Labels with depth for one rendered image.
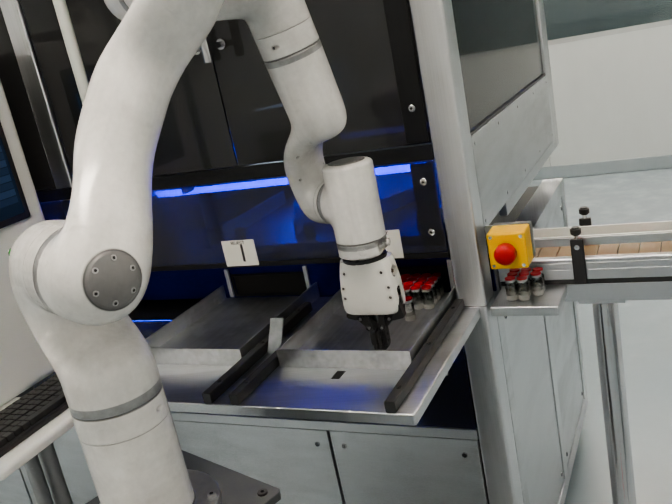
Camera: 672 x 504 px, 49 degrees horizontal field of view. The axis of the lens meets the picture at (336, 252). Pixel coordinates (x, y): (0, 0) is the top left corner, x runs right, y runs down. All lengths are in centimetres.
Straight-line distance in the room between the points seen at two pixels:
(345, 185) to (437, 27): 36
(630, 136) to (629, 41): 69
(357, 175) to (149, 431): 49
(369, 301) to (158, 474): 45
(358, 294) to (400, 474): 61
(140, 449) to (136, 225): 29
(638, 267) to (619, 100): 453
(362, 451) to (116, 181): 102
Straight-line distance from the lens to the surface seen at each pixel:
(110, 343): 100
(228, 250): 167
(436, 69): 138
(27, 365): 187
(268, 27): 111
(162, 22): 96
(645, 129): 603
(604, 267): 153
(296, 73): 111
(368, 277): 123
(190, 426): 199
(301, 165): 123
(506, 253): 139
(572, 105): 604
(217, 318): 171
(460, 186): 141
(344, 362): 132
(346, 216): 119
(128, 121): 95
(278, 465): 190
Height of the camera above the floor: 145
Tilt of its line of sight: 16 degrees down
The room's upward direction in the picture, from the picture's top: 12 degrees counter-clockwise
